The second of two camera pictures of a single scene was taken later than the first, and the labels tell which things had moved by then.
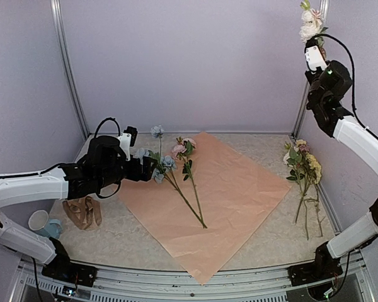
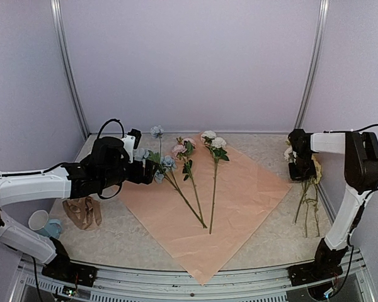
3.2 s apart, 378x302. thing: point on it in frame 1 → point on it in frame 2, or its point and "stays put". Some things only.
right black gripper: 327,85 → 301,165
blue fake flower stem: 164,164 stays put
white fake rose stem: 311,22 → 217,145
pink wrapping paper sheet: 205,202 stays put
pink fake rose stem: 184,148 stays put
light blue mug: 53,228 stays put
